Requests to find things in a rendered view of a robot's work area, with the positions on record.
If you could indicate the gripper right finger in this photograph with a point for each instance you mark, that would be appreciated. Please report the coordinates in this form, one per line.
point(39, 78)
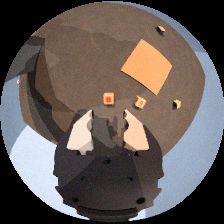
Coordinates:
point(139, 141)

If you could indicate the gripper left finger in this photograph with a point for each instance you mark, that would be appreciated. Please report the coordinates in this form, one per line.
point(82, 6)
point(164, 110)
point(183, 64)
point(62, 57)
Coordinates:
point(76, 140)

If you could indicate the orange square mat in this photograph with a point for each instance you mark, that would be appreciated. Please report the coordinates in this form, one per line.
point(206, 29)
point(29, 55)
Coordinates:
point(147, 66)

